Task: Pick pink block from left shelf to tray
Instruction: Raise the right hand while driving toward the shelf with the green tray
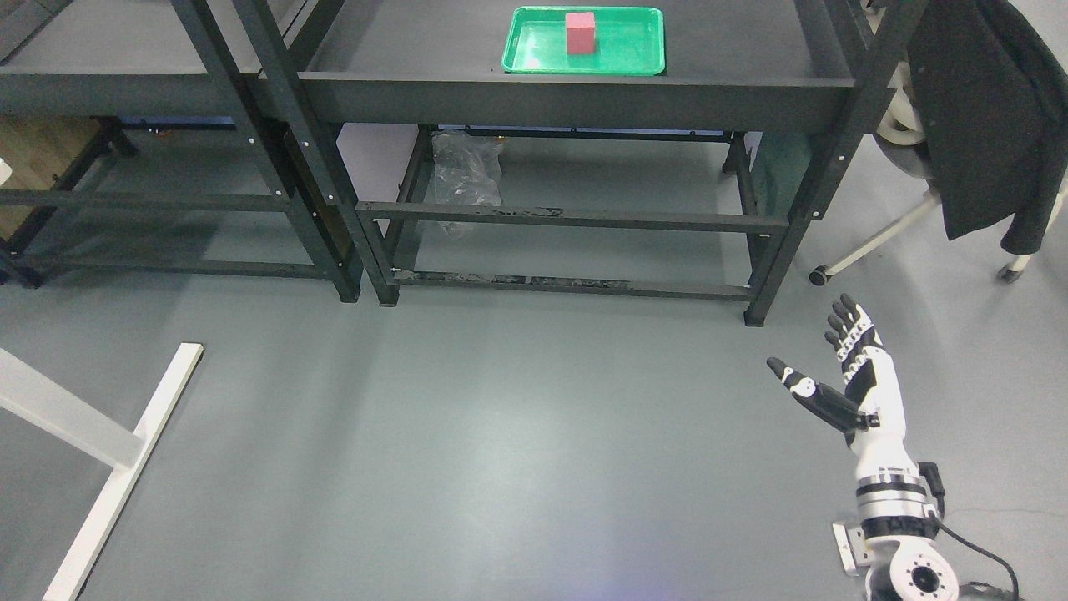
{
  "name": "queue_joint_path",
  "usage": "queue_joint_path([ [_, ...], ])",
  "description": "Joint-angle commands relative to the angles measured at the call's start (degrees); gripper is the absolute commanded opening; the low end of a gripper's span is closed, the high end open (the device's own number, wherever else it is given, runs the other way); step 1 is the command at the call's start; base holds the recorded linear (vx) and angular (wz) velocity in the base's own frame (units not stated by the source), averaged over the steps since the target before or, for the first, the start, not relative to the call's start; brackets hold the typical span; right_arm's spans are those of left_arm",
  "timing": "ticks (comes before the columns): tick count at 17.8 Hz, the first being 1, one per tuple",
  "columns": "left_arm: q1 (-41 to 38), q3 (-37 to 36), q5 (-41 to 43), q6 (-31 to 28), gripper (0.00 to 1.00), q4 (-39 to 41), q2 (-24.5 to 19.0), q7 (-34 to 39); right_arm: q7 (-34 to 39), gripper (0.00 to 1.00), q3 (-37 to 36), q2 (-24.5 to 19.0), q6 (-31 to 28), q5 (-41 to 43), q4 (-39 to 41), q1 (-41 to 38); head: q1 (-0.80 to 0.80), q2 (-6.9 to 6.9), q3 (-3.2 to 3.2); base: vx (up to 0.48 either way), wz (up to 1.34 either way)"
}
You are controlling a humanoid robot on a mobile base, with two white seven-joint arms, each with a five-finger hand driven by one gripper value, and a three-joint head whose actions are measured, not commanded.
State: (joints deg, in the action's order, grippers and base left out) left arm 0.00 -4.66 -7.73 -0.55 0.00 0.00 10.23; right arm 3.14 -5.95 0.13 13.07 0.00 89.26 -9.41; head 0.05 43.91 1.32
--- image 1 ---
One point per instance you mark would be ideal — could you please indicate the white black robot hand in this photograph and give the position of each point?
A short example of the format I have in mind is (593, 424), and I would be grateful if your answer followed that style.
(869, 411)

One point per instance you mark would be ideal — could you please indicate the pink block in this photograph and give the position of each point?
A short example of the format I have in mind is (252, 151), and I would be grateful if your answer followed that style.
(580, 33)

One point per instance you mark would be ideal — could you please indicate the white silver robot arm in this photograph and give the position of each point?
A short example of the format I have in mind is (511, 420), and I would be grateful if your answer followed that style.
(892, 546)

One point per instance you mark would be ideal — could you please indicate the black metal shelf right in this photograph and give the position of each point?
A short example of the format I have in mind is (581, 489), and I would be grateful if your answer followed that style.
(791, 86)

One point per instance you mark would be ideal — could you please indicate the black metal shelf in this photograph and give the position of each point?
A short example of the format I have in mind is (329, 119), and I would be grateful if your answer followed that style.
(791, 86)
(128, 126)

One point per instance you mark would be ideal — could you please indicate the green plastic tray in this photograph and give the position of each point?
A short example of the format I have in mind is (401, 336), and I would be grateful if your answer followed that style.
(627, 41)

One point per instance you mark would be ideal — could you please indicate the black metal shelf left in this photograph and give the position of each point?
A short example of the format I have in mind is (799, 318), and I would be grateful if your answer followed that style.
(128, 126)

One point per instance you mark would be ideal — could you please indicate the black jacket on chair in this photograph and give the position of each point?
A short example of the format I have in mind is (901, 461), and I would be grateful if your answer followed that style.
(984, 108)

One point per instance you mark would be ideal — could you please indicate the clear plastic bag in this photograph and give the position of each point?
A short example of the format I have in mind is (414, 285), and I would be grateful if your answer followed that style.
(467, 169)

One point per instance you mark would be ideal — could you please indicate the white table leg frame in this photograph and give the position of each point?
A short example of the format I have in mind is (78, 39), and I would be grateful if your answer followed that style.
(44, 403)

